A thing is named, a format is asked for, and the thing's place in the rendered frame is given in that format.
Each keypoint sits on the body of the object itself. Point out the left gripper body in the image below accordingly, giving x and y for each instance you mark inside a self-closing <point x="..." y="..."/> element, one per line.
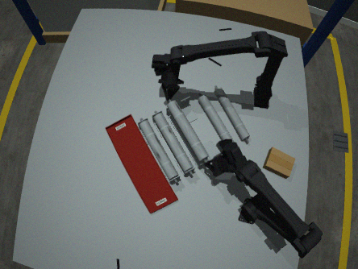
<point x="218" y="171"/>

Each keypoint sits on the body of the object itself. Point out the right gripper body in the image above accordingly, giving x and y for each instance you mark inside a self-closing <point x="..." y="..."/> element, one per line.
<point x="172" y="80"/>

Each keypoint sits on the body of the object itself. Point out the red scrap tray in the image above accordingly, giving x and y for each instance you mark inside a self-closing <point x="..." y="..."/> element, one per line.
<point x="142" y="169"/>

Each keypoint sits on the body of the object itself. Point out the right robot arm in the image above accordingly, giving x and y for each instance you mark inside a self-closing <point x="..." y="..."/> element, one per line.
<point x="269" y="46"/>

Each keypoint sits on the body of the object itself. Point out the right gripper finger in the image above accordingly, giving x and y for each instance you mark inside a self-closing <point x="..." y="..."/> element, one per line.
<point x="165" y="92"/>
<point x="174" y="91"/>

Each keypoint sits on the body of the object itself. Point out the brown cardboard box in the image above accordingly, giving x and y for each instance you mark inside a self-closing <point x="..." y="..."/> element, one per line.
<point x="279" y="163"/>

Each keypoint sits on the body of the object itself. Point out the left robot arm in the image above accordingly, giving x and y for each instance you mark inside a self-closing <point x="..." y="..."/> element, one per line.
<point x="256" y="207"/>

